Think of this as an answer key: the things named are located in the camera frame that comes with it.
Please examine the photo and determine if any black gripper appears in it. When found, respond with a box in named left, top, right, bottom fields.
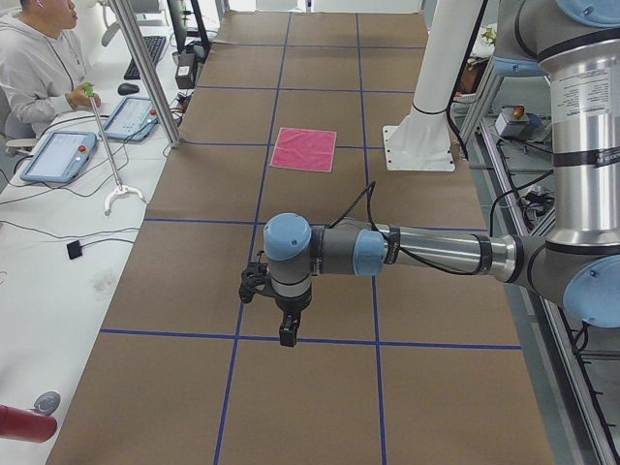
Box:
left=275, top=292, right=311, bottom=347

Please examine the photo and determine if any pink and grey towel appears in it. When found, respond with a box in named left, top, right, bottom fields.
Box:
left=269, top=127, right=337, bottom=172

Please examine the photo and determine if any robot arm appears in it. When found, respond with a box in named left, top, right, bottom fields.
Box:
left=262, top=1, right=619, bottom=347

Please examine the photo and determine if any person's hand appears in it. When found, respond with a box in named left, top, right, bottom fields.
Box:
left=65, top=85, right=101, bottom=110

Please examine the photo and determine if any small black square device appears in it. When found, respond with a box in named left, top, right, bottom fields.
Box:
left=66, top=240, right=83, bottom=261

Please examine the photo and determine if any round grey disc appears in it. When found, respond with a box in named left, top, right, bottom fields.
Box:
left=32, top=390, right=61, bottom=417

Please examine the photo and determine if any far teach pendant tablet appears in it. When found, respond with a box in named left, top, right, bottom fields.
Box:
left=104, top=96, right=159, bottom=142

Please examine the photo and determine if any teach pendant tablet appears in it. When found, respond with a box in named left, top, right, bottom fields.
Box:
left=19, top=131, right=97, bottom=184
left=104, top=96, right=159, bottom=142

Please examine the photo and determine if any black power adapter box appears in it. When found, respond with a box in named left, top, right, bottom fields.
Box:
left=175, top=45, right=208, bottom=90

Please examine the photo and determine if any red cylinder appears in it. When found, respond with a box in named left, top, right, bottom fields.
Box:
left=0, top=405, right=57, bottom=444

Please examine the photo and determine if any near teach pendant tablet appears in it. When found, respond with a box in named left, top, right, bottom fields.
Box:
left=19, top=131, right=97, bottom=184

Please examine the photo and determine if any black computer mouse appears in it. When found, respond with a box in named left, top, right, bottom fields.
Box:
left=117, top=82, right=140, bottom=96

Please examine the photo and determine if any grey emergency stop box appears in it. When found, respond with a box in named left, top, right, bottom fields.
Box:
left=494, top=106, right=543, bottom=140

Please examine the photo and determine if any black keyboard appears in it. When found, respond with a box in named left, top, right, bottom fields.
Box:
left=123, top=35, right=169, bottom=81

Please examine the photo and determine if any person in grey hoodie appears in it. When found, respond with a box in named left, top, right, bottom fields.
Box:
left=1, top=0, right=93, bottom=137

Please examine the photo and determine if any grabber stick with green handle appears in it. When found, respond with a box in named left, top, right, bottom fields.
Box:
left=83, top=83, right=146, bottom=216

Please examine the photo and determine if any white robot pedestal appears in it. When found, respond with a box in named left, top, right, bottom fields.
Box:
left=383, top=0, right=486, bottom=172

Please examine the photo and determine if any aluminium side frame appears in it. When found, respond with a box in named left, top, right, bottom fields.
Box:
left=454, top=57, right=620, bottom=465

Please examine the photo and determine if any aluminium frame post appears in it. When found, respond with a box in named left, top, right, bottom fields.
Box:
left=109, top=0, right=180, bottom=148

